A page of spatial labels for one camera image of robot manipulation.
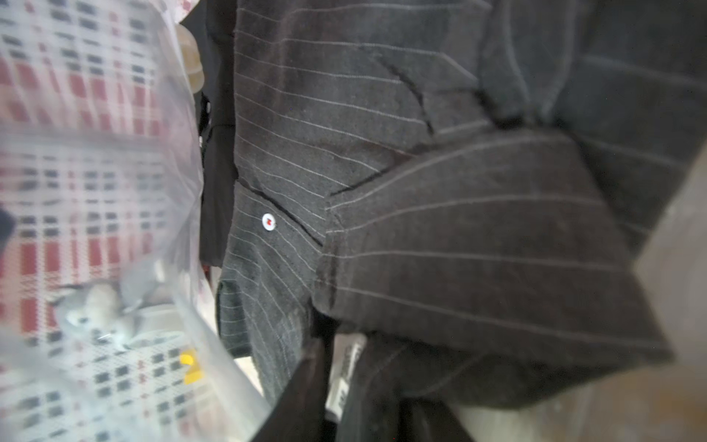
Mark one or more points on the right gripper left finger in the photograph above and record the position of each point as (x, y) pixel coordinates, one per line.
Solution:
(300, 413)

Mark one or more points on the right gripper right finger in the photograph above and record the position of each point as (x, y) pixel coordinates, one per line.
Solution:
(409, 414)

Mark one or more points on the clear vacuum bag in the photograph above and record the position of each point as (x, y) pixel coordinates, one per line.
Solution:
(101, 169)

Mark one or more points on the grey pinstripe garment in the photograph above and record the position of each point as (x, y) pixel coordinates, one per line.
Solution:
(466, 182)

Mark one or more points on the black shirt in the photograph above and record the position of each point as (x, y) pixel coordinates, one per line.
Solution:
(213, 23)

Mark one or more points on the yellow small block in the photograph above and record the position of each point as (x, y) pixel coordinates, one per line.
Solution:
(194, 373)

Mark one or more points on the husky plush toy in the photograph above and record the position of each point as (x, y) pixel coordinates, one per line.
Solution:
(107, 309)

